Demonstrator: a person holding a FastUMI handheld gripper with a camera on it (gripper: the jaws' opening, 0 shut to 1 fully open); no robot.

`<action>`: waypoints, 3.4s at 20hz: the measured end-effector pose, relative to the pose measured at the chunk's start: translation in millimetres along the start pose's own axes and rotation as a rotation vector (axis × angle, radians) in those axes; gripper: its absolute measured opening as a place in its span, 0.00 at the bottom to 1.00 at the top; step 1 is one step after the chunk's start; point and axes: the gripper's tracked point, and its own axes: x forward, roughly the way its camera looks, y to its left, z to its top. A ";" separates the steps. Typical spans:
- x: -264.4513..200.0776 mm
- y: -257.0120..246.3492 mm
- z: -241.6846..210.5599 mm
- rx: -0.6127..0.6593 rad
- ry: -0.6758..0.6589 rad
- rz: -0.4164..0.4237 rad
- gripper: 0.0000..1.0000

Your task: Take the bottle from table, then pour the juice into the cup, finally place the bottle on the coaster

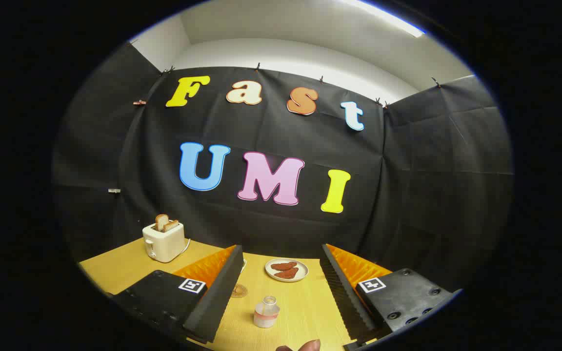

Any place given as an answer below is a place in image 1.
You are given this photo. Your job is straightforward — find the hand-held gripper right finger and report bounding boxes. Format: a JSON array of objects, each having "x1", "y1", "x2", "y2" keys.
[{"x1": 320, "y1": 244, "x2": 457, "y2": 348}]

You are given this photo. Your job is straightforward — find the white round plate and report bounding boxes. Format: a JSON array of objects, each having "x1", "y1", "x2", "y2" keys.
[{"x1": 265, "y1": 258, "x2": 309, "y2": 283}]

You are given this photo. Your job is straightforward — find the cream toaster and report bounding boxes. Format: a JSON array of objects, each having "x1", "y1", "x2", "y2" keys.
[{"x1": 142, "y1": 222, "x2": 186, "y2": 263}]

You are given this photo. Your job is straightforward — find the black backdrop cloth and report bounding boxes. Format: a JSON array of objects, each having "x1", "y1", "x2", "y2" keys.
[{"x1": 52, "y1": 41, "x2": 513, "y2": 293}]

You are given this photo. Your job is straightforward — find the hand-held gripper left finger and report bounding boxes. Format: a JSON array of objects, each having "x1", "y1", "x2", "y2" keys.
[{"x1": 110, "y1": 245, "x2": 245, "y2": 344}]

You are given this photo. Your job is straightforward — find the wooden table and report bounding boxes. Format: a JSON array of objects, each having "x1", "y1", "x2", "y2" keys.
[{"x1": 79, "y1": 238, "x2": 394, "y2": 351}]

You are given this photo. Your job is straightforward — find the clear plastic juice bottle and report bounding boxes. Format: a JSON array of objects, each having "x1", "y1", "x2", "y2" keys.
[{"x1": 254, "y1": 295, "x2": 281, "y2": 329}]

